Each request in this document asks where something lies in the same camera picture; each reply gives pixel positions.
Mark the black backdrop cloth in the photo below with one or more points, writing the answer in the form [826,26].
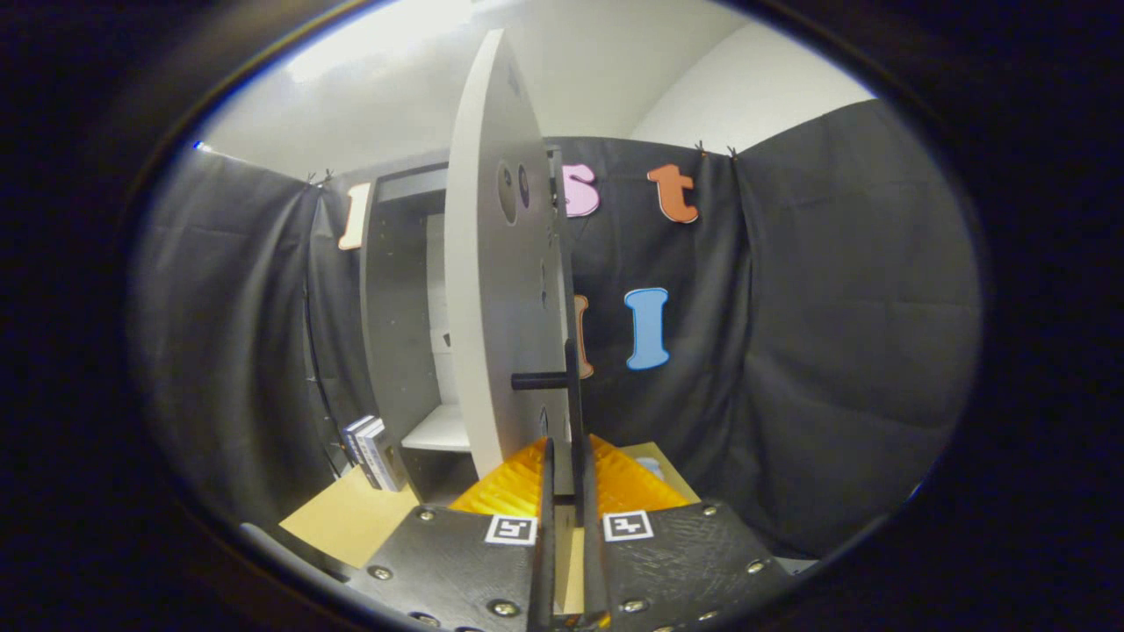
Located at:
[834,333]

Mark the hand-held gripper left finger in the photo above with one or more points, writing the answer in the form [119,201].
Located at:
[457,562]

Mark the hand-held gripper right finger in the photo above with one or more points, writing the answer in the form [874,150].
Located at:
[676,562]

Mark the small white round object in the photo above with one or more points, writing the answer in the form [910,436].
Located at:
[651,467]

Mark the white cabinet door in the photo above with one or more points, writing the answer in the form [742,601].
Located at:
[492,307]

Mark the grey cabinet body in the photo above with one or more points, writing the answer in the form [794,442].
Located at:
[395,333]

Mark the thin black stand pole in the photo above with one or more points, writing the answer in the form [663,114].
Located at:
[307,351]

